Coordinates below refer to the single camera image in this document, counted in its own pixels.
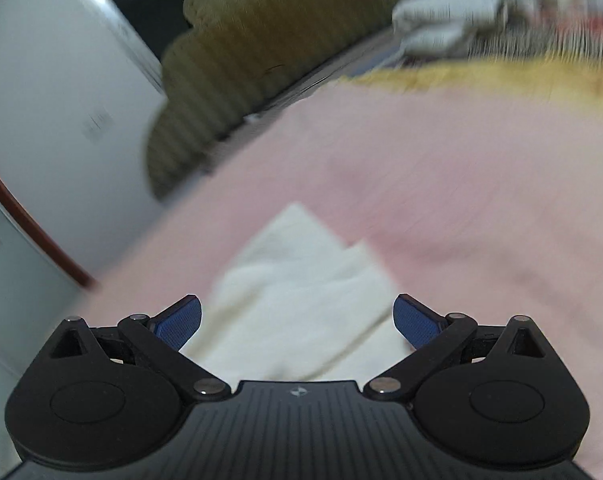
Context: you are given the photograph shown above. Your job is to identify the striped dark cloth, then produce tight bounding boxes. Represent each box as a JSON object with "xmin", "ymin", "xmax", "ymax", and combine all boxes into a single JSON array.
[{"xmin": 464, "ymin": 7, "xmax": 603, "ymax": 63}]

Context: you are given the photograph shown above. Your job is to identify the pink floral blanket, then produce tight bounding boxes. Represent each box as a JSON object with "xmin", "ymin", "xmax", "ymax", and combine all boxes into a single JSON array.
[{"xmin": 86, "ymin": 80, "xmax": 603, "ymax": 480}]

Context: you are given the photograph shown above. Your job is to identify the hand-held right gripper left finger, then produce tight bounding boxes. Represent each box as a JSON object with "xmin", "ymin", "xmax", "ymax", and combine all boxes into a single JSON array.
[{"xmin": 49, "ymin": 294, "xmax": 231, "ymax": 402}]

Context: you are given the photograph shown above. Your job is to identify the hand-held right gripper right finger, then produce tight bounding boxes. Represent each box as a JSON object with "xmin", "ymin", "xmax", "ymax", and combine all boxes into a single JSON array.
[{"xmin": 364, "ymin": 294, "xmax": 549, "ymax": 402}]

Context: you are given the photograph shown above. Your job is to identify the yellow blanket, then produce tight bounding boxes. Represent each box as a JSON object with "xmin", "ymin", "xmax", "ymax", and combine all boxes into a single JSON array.
[{"xmin": 339, "ymin": 56, "xmax": 603, "ymax": 128}]

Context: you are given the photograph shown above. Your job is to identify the white wardrobe with flower decals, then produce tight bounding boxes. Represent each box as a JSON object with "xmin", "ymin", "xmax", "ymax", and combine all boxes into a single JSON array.
[{"xmin": 0, "ymin": 180, "xmax": 85, "ymax": 480}]

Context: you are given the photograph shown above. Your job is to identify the white door frame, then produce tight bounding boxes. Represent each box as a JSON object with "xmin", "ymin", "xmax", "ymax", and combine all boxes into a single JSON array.
[{"xmin": 79, "ymin": 0, "xmax": 166, "ymax": 95}]

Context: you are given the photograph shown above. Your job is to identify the brown wooden door trim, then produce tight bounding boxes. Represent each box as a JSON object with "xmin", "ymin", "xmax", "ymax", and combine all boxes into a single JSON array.
[{"xmin": 0, "ymin": 154, "xmax": 98, "ymax": 290}]

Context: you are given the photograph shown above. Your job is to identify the cream pants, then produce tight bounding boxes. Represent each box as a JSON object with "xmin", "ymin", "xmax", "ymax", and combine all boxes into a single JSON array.
[{"xmin": 182, "ymin": 202, "xmax": 407, "ymax": 382}]

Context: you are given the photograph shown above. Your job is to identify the olive padded headboard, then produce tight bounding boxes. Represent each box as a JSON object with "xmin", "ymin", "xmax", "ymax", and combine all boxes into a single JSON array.
[{"xmin": 142, "ymin": 0, "xmax": 435, "ymax": 201}]

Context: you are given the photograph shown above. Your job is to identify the white cloth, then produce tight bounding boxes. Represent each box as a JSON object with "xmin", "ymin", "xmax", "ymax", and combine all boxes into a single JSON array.
[{"xmin": 391, "ymin": 0, "xmax": 532, "ymax": 57}]

